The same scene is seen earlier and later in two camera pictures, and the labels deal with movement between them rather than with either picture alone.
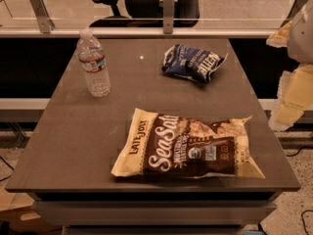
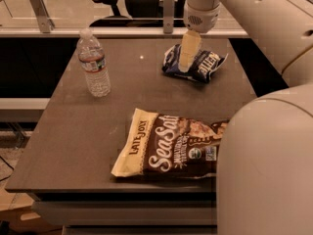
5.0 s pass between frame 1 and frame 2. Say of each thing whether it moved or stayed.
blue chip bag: stayed
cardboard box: stayed
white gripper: moved
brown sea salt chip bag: stayed
